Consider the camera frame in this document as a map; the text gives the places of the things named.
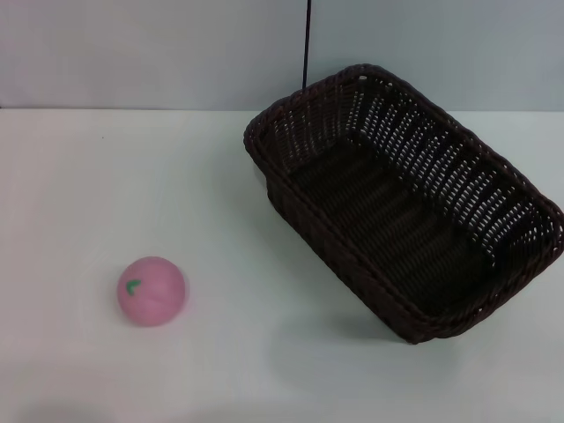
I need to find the dark brown woven basket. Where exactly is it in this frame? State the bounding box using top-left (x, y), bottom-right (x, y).
top-left (242, 63), bottom-right (564, 345)

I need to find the pink toy peach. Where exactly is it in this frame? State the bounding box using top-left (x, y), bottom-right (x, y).
top-left (116, 255), bottom-right (191, 328)

